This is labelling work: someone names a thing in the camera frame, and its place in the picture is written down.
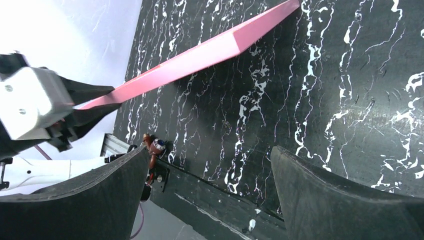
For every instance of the copper pipe fitting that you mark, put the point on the copper pipe fitting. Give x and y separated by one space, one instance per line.
155 147

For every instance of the aluminium front rail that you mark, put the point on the aluminium front rail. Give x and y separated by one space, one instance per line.
111 145

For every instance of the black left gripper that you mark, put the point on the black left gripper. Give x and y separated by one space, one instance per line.
62 92

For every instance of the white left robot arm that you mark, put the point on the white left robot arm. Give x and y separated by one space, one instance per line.
17 171

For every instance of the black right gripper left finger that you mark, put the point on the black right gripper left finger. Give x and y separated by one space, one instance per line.
100 204

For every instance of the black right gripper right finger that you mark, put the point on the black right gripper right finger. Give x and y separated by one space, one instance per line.
320 205

